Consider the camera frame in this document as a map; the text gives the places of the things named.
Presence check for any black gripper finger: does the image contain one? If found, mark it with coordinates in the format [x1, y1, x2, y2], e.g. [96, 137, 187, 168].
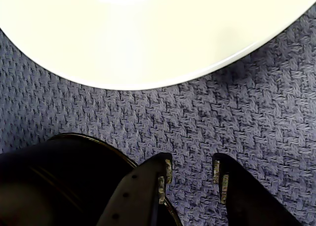
[97, 152, 173, 226]
[212, 153, 305, 226]

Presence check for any white round plate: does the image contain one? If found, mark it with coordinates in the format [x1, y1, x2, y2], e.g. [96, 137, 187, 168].
[0, 0, 316, 91]

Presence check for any blue woven tablecloth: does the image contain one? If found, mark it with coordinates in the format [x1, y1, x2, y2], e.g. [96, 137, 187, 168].
[0, 2, 316, 226]

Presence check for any black metal bucket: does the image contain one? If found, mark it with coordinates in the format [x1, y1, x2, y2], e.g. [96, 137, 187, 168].
[0, 133, 183, 226]

